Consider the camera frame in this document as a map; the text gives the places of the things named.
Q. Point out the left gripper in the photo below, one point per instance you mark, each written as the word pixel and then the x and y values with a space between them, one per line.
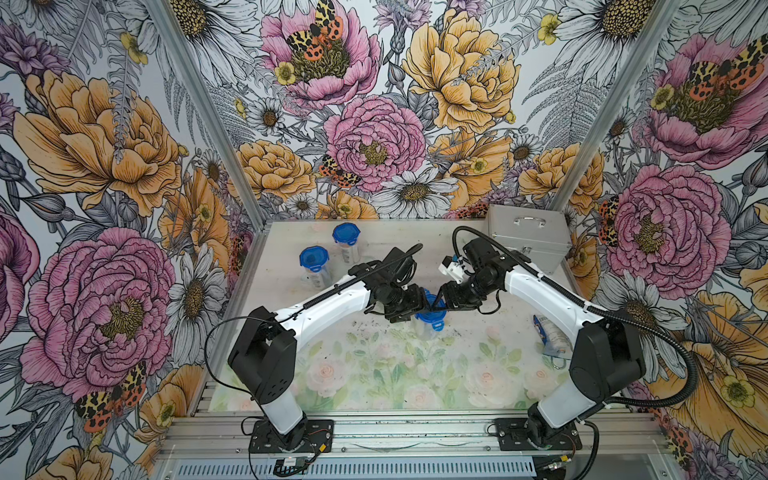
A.
pixel 416 304

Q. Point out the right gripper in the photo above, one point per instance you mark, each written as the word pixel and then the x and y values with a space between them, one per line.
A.
pixel 452 287

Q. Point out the clear plastic cup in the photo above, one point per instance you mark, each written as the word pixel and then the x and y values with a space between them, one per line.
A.
pixel 425 331
pixel 350 253
pixel 320 278

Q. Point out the blue lid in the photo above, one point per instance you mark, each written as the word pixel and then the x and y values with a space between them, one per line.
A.
pixel 346 233
pixel 314 258
pixel 435 311

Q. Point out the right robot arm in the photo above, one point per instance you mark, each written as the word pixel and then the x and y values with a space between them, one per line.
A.
pixel 606 354

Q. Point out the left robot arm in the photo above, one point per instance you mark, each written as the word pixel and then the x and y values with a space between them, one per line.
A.
pixel 264 354

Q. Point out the silver metal case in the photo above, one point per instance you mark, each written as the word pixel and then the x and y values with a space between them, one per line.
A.
pixel 541 235

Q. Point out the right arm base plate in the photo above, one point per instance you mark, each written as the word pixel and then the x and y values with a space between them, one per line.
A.
pixel 517 434

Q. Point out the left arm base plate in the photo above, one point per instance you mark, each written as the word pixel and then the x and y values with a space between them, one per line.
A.
pixel 309 436

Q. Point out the left aluminium frame post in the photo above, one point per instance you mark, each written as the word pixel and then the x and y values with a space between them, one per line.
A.
pixel 172 36

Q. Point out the aluminium frame post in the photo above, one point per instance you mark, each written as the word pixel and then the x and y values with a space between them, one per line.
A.
pixel 172 36
pixel 644 49

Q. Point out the aluminium front rail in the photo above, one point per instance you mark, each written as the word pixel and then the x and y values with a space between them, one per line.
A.
pixel 414 445

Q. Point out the right aluminium frame post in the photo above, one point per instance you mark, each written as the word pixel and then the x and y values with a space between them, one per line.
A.
pixel 644 49

